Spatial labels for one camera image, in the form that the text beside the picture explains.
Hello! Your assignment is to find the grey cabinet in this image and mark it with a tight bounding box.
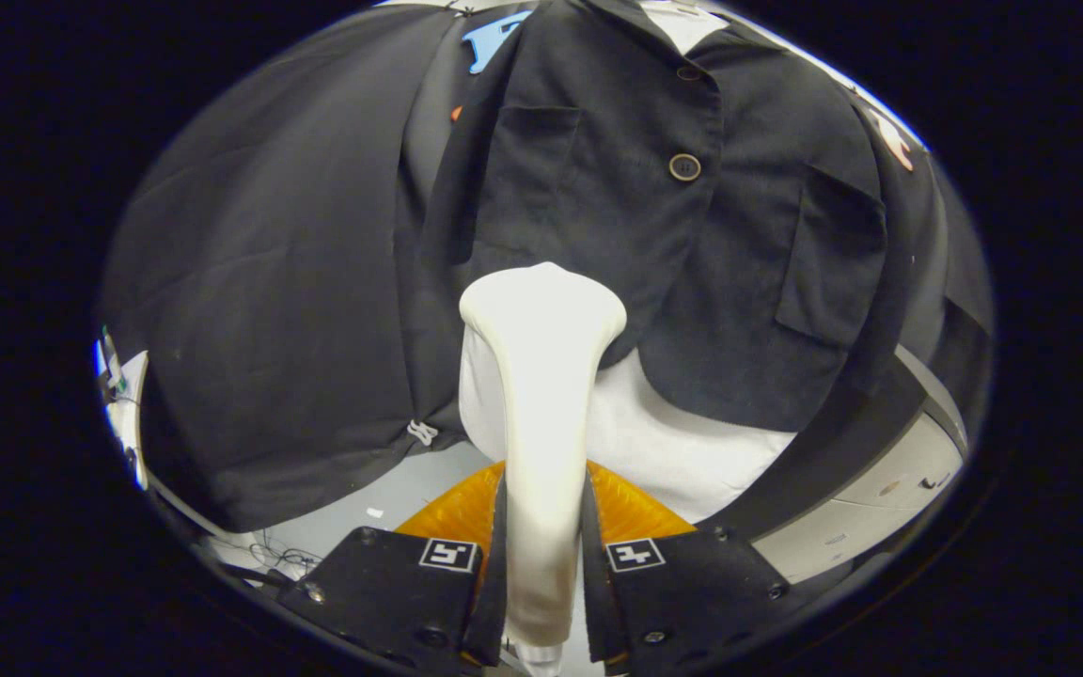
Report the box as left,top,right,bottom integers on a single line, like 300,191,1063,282
753,348,970,584

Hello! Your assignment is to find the white shirt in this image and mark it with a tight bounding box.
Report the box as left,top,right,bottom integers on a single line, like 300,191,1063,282
459,0,798,527

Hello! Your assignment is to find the white garment steamer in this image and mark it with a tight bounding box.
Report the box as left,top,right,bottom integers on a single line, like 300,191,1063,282
459,261,629,677

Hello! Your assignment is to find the white and blue equipment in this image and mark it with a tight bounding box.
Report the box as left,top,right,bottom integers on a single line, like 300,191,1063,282
93,324,149,492

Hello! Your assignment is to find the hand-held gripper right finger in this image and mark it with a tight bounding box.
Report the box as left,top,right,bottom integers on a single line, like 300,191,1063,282
584,461,792,677

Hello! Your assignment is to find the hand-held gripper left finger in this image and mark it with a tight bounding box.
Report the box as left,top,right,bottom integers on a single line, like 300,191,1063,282
278,461,510,670

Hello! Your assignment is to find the black suit jacket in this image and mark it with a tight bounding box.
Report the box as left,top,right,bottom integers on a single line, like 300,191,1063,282
396,0,951,544

